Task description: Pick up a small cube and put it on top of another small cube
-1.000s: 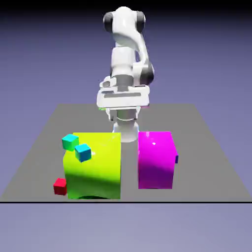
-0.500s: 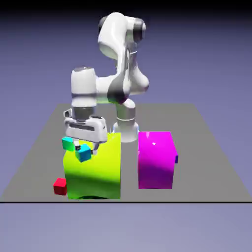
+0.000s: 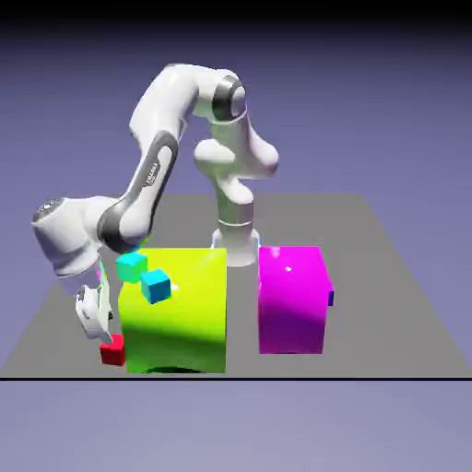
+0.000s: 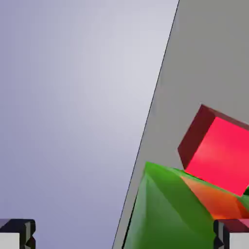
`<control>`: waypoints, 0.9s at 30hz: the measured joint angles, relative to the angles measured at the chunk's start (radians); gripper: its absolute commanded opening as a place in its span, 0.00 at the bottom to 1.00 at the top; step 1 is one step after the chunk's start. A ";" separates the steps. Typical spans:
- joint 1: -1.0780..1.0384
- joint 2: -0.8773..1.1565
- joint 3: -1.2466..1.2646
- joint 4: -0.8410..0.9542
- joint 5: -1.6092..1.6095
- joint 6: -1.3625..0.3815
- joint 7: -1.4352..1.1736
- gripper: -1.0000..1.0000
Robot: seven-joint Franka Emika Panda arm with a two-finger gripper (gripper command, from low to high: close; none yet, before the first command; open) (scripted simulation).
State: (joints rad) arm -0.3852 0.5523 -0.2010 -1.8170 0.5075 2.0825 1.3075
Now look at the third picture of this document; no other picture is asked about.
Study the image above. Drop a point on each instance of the small turquoise cube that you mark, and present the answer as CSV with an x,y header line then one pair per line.
x,y
131,266

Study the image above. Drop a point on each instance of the large lime green box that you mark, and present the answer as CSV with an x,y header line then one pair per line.
x,y
177,313

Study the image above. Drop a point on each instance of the small red cube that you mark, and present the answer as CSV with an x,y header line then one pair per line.
x,y
113,353

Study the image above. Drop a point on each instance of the small dark blue cube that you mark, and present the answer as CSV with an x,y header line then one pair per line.
x,y
331,298

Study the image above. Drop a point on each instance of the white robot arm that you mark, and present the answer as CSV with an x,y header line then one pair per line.
x,y
166,103

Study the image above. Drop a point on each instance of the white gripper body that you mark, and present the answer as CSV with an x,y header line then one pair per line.
x,y
93,313

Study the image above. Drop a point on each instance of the small cyan blue cube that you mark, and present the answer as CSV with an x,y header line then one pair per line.
x,y
156,287

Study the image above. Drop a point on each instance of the large magenta box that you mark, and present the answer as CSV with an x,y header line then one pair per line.
x,y
291,302

